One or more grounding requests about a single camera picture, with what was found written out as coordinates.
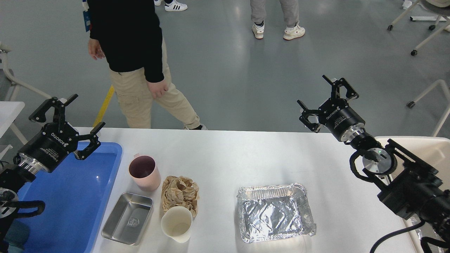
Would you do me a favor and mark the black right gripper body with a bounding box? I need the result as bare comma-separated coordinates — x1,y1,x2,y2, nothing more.
318,98,366,142

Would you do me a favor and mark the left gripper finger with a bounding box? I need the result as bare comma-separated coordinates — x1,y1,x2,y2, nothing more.
67,122,106,161
28,94,79,133

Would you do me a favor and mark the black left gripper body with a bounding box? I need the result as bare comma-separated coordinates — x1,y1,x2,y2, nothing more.
18,122,79,173

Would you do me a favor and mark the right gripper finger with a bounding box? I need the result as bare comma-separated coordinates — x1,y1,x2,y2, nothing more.
297,100,328,133
322,75,360,102

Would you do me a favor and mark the pink mug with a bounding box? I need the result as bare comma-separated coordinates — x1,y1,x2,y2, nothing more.
129,154,162,191

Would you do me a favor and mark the stainless steel tray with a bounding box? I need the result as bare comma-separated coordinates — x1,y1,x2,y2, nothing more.
101,192,153,246

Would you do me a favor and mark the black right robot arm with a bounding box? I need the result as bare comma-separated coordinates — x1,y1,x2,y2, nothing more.
297,75,450,253

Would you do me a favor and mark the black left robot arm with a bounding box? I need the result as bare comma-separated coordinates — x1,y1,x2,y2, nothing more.
0,94,105,253

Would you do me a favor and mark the small white side table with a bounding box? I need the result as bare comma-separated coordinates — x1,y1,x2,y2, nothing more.
0,101,28,144

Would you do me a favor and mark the blue plastic tray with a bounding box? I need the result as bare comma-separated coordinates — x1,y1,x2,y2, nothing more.
18,142,122,253

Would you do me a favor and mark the white chair leg right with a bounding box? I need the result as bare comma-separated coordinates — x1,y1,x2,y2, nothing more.
406,79,450,137

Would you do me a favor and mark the teal cup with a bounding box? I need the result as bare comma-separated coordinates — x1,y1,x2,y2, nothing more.
5,219,30,253

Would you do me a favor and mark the crumpled brown paper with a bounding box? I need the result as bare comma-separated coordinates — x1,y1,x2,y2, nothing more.
161,176,200,218

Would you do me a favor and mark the aluminium foil container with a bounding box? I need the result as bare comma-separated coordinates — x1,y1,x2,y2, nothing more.
236,183,316,243

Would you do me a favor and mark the beige plastic bin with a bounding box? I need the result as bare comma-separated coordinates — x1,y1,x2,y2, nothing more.
376,136,450,253

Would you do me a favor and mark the white paper cup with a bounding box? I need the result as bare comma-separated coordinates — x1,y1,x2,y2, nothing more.
161,206,193,243

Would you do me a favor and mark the person in black sweater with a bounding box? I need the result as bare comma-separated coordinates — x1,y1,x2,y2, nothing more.
87,0,206,130

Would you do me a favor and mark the person with striped sneakers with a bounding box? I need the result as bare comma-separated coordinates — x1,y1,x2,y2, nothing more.
153,0,188,12

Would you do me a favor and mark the white rolling chair frame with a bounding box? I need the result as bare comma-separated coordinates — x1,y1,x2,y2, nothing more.
387,0,450,56

